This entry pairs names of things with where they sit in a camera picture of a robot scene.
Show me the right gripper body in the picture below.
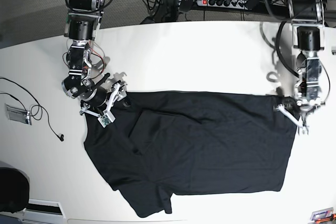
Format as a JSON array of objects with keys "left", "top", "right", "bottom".
[{"left": 80, "top": 81, "right": 108, "bottom": 111}]

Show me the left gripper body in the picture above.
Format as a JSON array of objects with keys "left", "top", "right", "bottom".
[{"left": 282, "top": 97, "right": 324, "bottom": 115}]

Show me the black T-shirt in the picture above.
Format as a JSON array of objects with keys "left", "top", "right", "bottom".
[{"left": 83, "top": 91, "right": 297, "bottom": 218}]

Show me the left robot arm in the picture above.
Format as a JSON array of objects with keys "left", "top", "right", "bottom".
[{"left": 264, "top": 0, "right": 325, "bottom": 115}]

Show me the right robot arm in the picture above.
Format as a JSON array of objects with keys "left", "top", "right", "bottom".
[{"left": 62, "top": 0, "right": 107, "bottom": 118}]

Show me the silver table socket plate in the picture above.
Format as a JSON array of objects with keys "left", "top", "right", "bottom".
[{"left": 5, "top": 104, "right": 32, "bottom": 125}]

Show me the small box with tools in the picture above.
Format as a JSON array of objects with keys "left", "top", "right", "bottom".
[{"left": 310, "top": 207, "right": 335, "bottom": 222}]

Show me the white power strip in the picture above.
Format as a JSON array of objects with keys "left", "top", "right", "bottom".
[{"left": 196, "top": 0, "right": 247, "bottom": 10}]

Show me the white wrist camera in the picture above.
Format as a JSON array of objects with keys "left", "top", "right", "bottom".
[{"left": 98, "top": 111, "right": 116, "bottom": 128}]

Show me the black earphone cable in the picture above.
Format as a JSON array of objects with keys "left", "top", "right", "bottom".
[{"left": 0, "top": 77, "right": 65, "bottom": 143}]

